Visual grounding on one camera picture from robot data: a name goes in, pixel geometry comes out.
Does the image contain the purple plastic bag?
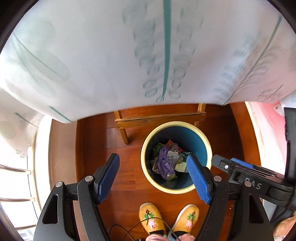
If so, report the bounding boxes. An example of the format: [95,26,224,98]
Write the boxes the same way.
[152,146,176,181]

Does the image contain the dark green carton box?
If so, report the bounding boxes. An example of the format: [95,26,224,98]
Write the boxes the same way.
[174,151,192,173]

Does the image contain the clear plastic bottle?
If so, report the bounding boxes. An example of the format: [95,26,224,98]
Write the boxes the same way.
[167,149,181,165]

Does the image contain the red snack wrapper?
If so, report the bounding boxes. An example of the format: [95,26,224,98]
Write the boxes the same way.
[166,140,181,150]

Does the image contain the green wrapper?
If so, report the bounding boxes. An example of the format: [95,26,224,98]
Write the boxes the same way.
[153,143,165,157]

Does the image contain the round trash bin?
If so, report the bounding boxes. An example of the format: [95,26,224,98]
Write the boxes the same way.
[140,121,212,194]

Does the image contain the person right hand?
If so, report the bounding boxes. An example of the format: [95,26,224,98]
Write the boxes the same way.
[273,213,295,237]

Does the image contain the right yellow slipper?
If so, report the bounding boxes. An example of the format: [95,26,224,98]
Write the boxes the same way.
[172,204,199,233]

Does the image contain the yellow slipper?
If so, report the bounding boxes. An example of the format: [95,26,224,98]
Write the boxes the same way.
[172,204,199,233]
[139,202,166,237]

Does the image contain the pink bed sheet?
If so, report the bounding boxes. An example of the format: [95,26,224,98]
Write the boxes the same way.
[245,101,287,174]

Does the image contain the pink trouser legs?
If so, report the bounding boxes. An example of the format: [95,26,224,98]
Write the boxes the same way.
[145,232,195,241]

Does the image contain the window metal grille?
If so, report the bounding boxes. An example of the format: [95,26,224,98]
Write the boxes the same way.
[1,161,40,233]

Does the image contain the left yellow slipper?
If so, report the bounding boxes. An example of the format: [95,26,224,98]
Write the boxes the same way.
[139,202,166,237]

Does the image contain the leaf print tablecloth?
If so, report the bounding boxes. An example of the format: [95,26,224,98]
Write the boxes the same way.
[1,1,295,157]

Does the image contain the black cable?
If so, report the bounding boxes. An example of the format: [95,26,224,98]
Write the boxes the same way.
[107,217,179,241]

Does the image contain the wooden table frame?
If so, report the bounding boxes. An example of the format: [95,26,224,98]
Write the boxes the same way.
[114,103,206,144]

